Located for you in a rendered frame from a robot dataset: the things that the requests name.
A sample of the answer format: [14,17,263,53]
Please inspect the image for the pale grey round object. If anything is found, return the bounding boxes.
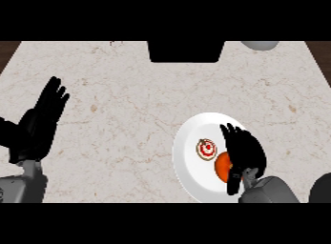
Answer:
[240,41,281,51]

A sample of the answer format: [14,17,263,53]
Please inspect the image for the red and cream can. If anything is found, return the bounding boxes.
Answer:
[195,138,219,162]

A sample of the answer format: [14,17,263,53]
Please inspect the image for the orange squash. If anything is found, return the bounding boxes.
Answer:
[213,151,244,184]

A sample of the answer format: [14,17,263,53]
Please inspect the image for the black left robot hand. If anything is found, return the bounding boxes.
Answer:
[0,75,73,165]

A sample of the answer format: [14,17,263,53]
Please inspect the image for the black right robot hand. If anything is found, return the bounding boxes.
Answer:
[219,122,269,196]

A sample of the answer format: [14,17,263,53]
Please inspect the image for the white round plate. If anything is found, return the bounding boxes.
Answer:
[172,112,266,204]

